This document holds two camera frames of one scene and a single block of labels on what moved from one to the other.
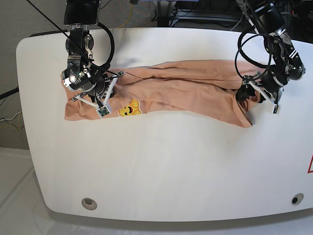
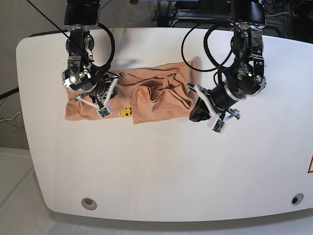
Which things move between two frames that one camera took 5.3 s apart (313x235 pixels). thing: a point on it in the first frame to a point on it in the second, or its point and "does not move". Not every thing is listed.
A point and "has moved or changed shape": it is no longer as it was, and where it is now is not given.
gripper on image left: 99,89 does not move
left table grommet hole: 89,203 does not move
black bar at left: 9,92 does not move
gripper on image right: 247,90 to 218,101
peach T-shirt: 210,86 has moved or changed shape
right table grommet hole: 297,198 does not move
